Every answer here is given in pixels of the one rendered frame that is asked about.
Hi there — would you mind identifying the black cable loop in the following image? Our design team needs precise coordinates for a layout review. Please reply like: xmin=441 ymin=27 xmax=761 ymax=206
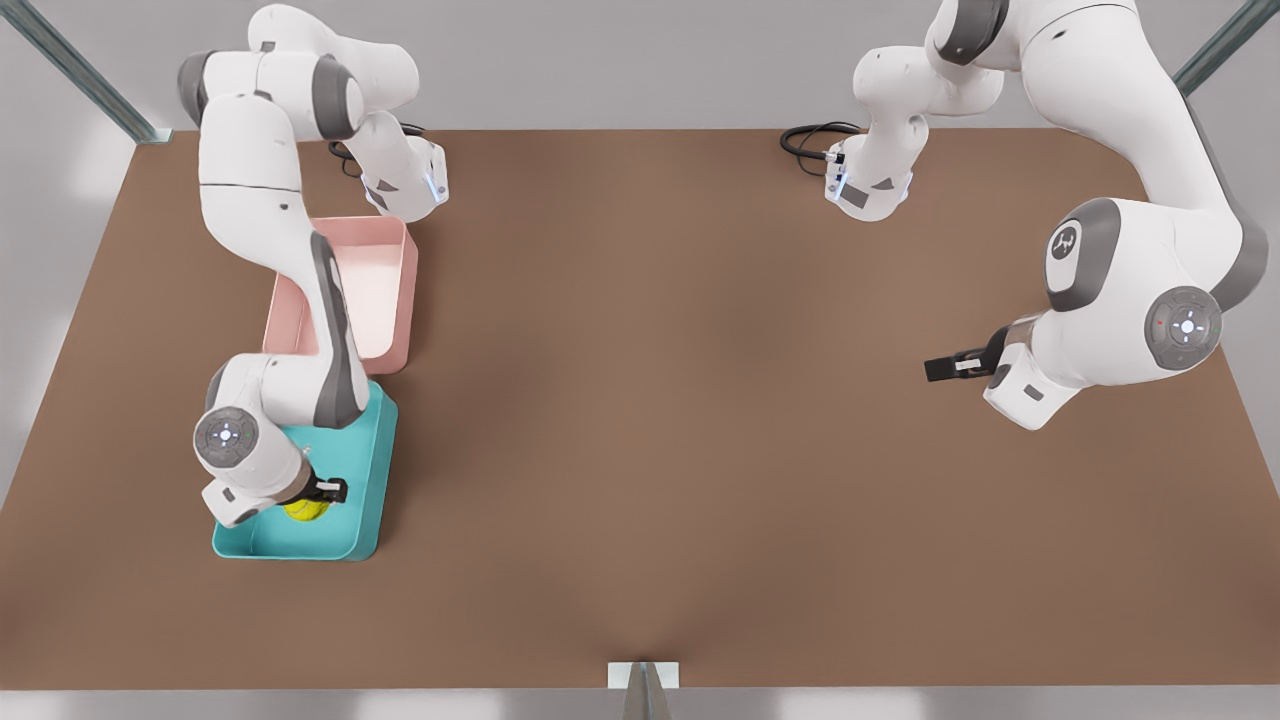
xmin=328 ymin=122 xmax=428 ymax=180
xmin=780 ymin=122 xmax=865 ymax=179

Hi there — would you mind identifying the teal plastic tray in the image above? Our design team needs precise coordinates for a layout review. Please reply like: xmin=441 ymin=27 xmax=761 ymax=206
xmin=212 ymin=380 xmax=399 ymax=562

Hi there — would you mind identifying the silver frame post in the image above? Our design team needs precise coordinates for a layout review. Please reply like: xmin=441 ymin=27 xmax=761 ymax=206
xmin=0 ymin=0 xmax=173 ymax=144
xmin=1172 ymin=0 xmax=1280 ymax=97
xmin=608 ymin=661 xmax=680 ymax=720

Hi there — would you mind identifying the pink plastic tray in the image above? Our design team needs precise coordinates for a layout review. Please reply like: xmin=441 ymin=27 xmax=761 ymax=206
xmin=262 ymin=216 xmax=420 ymax=377

